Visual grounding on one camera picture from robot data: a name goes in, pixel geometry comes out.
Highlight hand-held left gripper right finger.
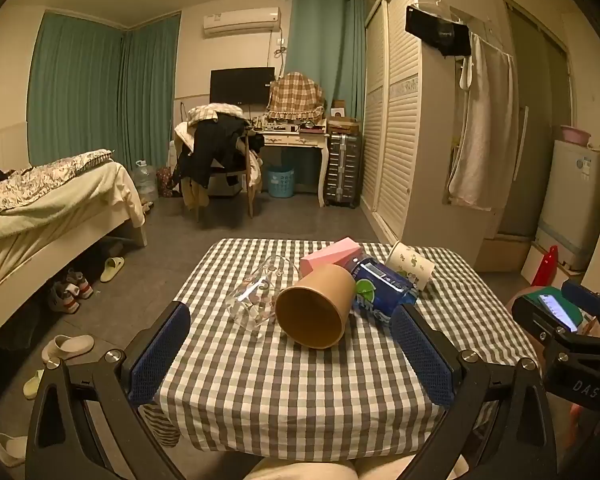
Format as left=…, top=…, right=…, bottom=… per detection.
left=391, top=304, right=563, bottom=480

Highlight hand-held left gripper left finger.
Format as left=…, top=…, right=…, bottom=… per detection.
left=25, top=301, right=192, bottom=480

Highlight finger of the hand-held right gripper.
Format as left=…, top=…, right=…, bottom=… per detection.
left=511, top=296, right=583, bottom=343
left=561, top=280, right=600, bottom=341

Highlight brown paper cup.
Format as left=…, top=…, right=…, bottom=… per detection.
left=275, top=263, right=357, bottom=350

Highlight white printed cup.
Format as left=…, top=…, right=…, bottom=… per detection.
left=384, top=241, right=436, bottom=291

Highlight clear glass cup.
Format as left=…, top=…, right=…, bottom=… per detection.
left=226, top=255, right=301, bottom=333

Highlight red bottle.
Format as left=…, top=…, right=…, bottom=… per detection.
left=534, top=246, right=559, bottom=287

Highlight blue drink can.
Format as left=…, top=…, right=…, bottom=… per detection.
left=348, top=256, right=418, bottom=323

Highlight beige slipper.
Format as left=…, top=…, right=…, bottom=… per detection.
left=41, top=335, right=95, bottom=365

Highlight white washing machine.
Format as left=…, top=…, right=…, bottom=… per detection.
left=532, top=139, right=600, bottom=271

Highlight yellow slipper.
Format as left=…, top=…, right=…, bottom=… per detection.
left=100, top=256, right=126, bottom=283

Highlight pair of sneakers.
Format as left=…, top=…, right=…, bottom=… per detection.
left=47, top=270, right=95, bottom=313

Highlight grey checkered tablecloth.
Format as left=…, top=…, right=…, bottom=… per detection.
left=139, top=238, right=501, bottom=461

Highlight green slipper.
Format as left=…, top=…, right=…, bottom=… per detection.
left=23, top=369, right=46, bottom=400

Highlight pink box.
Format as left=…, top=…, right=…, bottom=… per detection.
left=300, top=237, right=362, bottom=277

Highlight pink basin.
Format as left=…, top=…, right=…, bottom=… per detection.
left=560, top=125, right=592, bottom=145

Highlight person's legs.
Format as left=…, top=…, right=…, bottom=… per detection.
left=242, top=457, right=468, bottom=480

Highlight floral bag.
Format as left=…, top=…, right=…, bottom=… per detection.
left=156, top=166, right=179, bottom=198

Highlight clear water jug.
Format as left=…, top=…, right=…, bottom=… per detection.
left=131, top=160, right=159, bottom=204

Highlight bed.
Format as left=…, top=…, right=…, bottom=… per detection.
left=0, top=149, right=148, bottom=351

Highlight white slipper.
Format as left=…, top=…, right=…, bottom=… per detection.
left=0, top=432, right=28, bottom=468

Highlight wooden chair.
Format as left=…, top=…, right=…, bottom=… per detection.
left=180, top=102, right=262, bottom=221

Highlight white towel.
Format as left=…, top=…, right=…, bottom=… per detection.
left=447, top=32, right=516, bottom=211

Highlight dark ribbed suitcase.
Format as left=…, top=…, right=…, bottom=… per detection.
left=325, top=132, right=363, bottom=209

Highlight blue laundry basket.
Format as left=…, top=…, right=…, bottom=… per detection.
left=267, top=166, right=296, bottom=198

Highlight black clothes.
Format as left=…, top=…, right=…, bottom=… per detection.
left=172, top=112, right=253, bottom=191

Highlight floral blanket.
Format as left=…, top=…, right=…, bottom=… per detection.
left=0, top=149, right=115, bottom=226

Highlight white louvred wardrobe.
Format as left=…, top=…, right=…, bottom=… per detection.
left=361, top=0, right=506, bottom=266

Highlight cardboard box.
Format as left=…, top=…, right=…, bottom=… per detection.
left=326, top=116, right=361, bottom=135

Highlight white desk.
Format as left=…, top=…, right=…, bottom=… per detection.
left=247, top=127, right=329, bottom=208

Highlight narrow green curtain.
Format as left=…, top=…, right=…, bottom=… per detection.
left=120, top=11, right=182, bottom=173

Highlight wide green curtain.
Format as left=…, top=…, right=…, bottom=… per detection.
left=26, top=11, right=127, bottom=168

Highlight black television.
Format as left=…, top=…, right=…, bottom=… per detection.
left=210, top=67, right=276, bottom=106

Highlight plaid cloth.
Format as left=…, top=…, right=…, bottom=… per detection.
left=266, top=72, right=326, bottom=122

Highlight black hanging garment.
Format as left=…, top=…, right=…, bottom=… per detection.
left=405, top=5, right=472, bottom=57

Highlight teal curtain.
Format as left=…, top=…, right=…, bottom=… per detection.
left=287, top=0, right=368, bottom=111

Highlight white air conditioner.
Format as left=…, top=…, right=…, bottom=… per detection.
left=202, top=7, right=282, bottom=37

